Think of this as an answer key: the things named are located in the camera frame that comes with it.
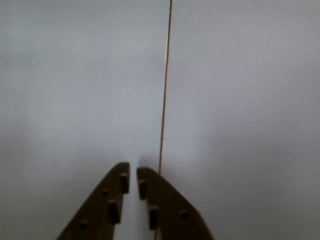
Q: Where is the plain grey mat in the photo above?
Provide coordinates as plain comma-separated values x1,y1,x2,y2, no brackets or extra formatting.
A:
155,0,320,240

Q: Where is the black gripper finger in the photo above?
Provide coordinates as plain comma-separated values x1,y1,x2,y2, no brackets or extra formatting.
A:
136,166,216,240
56,161,131,240

